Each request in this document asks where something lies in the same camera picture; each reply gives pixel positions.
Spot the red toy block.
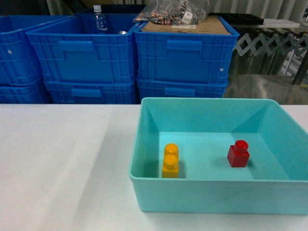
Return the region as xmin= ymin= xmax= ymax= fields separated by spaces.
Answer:
xmin=227 ymin=140 xmax=250 ymax=167

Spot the yellow toy block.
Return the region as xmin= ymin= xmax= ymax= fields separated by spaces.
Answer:
xmin=162 ymin=143 xmax=179 ymax=178

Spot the blue crate bottom right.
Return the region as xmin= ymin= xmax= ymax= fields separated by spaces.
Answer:
xmin=137 ymin=79 xmax=228 ymax=99

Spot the blue crate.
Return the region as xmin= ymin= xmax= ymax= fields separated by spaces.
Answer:
xmin=0 ymin=79 xmax=53 ymax=104
xmin=134 ymin=17 xmax=239 ymax=84
xmin=0 ymin=15 xmax=68 ymax=86
xmin=26 ymin=13 xmax=138 ymax=84
xmin=137 ymin=79 xmax=228 ymax=99
xmin=43 ymin=80 xmax=138 ymax=104

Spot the blue crate top right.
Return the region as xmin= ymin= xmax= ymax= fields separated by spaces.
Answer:
xmin=134 ymin=17 xmax=239 ymax=84

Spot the teal plastic tray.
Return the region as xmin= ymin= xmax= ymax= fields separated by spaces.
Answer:
xmin=129 ymin=98 xmax=308 ymax=215

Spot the silver can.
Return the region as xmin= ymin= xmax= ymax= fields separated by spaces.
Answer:
xmin=118 ymin=31 xmax=128 ymax=35

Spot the blue crate bottom middle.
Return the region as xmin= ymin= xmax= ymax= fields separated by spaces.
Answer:
xmin=43 ymin=80 xmax=138 ymax=104

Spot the clear plastic bag of parts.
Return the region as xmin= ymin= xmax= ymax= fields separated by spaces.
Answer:
xmin=133 ymin=0 xmax=210 ymax=26

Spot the blue crate top middle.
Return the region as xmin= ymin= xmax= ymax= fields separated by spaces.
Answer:
xmin=26 ymin=13 xmax=138 ymax=84

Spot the brown cardboard sheet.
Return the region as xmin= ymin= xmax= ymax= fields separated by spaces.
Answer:
xmin=141 ymin=16 xmax=231 ymax=35

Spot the clear water bottle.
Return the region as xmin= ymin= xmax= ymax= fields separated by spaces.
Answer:
xmin=93 ymin=5 xmax=103 ymax=34

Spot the blue crate bottom left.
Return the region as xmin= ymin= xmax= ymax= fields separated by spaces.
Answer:
xmin=0 ymin=79 xmax=53 ymax=104

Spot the blue crate top left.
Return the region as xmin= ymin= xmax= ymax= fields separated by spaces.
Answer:
xmin=0 ymin=15 xmax=68 ymax=86

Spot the grey expandable conveyor frame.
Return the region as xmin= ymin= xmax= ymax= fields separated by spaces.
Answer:
xmin=234 ymin=33 xmax=308 ymax=57

